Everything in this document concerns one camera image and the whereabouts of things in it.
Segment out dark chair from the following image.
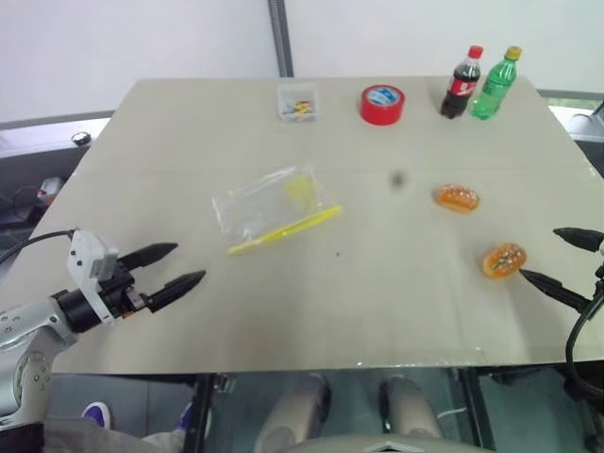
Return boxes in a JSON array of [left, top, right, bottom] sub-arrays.
[[565, 98, 604, 180]]

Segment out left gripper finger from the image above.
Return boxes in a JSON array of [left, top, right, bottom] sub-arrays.
[[117, 242, 179, 272], [144, 270, 208, 314]]

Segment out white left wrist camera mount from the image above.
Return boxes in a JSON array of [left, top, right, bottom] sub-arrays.
[[65, 228, 120, 325]]

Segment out red white small device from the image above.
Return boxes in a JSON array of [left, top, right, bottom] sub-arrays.
[[37, 176, 64, 199]]

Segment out red tape roll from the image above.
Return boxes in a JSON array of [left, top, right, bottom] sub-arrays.
[[360, 84, 407, 127]]

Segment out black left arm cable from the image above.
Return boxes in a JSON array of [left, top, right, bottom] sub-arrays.
[[0, 228, 77, 266]]

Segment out green soda bottle yellow cap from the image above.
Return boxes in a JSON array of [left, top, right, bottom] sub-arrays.
[[470, 45, 524, 122]]

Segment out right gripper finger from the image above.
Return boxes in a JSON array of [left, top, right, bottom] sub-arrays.
[[518, 269, 594, 311], [552, 226, 604, 254]]

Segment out grey vertical wall post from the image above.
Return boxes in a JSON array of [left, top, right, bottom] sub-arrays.
[[266, 0, 295, 79]]

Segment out black table leg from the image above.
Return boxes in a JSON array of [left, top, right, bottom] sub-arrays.
[[180, 374, 214, 453], [458, 367, 497, 452]]

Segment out clear plastic box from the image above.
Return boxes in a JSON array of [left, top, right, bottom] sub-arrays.
[[276, 81, 319, 125]]

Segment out purple white shoe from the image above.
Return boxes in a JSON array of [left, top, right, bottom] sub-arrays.
[[173, 401, 195, 439], [81, 401, 112, 431]]

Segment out colourful small clips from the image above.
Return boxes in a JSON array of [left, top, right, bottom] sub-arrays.
[[281, 97, 314, 122]]

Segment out black tangled cable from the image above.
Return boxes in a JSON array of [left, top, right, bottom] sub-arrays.
[[0, 185, 46, 223]]

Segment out grey trousers of person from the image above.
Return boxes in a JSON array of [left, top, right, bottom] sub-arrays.
[[42, 417, 186, 453]]

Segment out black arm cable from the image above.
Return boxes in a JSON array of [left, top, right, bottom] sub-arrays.
[[564, 294, 604, 407], [0, 228, 77, 266]]

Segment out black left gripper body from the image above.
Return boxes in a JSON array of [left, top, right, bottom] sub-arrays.
[[96, 260, 155, 320]]

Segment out clear yellow-zip plastic bag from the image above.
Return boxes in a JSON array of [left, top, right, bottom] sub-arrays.
[[210, 164, 344, 258]]

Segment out cola bottle red cap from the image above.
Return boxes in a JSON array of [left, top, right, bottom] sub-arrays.
[[439, 44, 486, 121]]

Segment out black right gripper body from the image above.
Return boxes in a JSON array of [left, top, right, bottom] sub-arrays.
[[592, 249, 604, 304]]

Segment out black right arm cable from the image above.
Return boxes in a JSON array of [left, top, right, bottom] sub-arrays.
[[564, 294, 604, 407]]

